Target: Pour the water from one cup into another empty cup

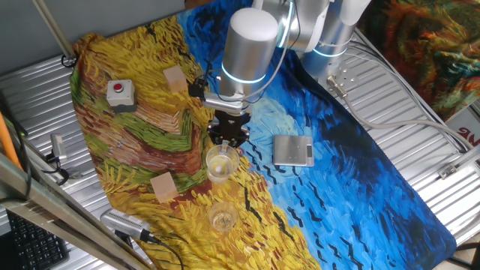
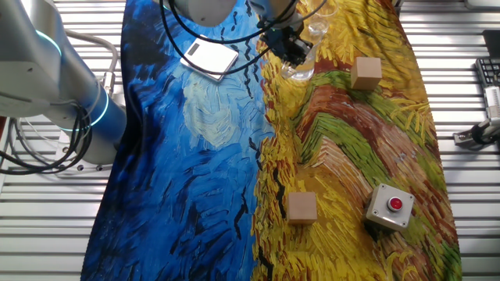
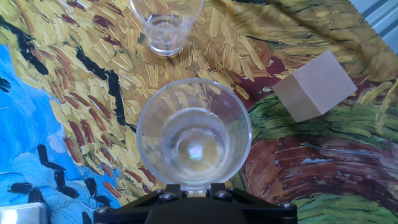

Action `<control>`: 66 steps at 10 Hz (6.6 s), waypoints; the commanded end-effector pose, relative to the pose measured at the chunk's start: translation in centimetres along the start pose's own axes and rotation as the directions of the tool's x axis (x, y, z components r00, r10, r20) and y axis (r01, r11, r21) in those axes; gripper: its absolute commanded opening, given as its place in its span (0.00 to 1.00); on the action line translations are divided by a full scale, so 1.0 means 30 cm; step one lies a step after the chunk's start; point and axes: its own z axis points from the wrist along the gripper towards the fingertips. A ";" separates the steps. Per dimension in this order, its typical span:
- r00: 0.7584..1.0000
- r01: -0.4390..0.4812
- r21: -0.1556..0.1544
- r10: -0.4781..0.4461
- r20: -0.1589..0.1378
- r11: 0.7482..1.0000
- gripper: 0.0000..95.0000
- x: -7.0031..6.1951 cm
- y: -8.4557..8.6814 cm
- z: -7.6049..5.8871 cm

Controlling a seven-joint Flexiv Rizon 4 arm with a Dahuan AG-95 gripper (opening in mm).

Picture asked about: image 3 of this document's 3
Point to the painted wheat field tablecloth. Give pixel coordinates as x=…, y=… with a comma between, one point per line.
x=311, y=168

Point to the plain wooden block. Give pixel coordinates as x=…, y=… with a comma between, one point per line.
x=320, y=81

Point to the clear empty plastic cup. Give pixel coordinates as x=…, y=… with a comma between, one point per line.
x=164, y=40

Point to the silver digital kitchen scale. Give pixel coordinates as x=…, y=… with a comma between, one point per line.
x=21, y=214

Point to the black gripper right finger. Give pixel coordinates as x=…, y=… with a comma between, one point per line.
x=261, y=210

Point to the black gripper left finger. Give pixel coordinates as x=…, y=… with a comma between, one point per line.
x=136, y=208

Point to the clear plastic cup with water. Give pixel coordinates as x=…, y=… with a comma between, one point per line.
x=149, y=143

